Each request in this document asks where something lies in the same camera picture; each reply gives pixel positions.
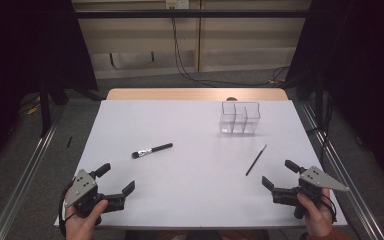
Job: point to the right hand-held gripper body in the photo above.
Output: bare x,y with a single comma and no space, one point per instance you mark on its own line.
316,178

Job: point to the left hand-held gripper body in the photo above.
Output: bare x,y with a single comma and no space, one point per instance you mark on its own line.
83,186

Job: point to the clear acrylic organizer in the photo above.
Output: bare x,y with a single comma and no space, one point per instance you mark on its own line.
240,126

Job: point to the person's right hand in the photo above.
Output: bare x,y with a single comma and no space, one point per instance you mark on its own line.
316,216

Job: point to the person's left hand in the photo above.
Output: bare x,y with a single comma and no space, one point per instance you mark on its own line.
80,226

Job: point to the small black stick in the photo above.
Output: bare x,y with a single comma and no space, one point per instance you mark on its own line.
69,142

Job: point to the white table cover board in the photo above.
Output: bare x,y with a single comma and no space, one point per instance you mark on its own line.
186,193

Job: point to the black metal stand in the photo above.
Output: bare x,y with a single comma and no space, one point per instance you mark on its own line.
319,100
45,113

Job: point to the yellow floor object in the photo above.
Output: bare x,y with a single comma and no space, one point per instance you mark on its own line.
33,109

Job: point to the wooden table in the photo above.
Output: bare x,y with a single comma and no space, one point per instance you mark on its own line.
180,94

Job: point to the black curtain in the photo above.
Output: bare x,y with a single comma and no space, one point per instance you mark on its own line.
30,50
363,66

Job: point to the black horizontal bar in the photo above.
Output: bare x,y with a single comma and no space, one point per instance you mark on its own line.
186,13

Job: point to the aluminium floor rail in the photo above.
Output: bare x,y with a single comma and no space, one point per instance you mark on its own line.
346,180
23,186

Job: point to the white wall outlet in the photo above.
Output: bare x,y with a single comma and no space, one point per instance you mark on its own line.
177,4

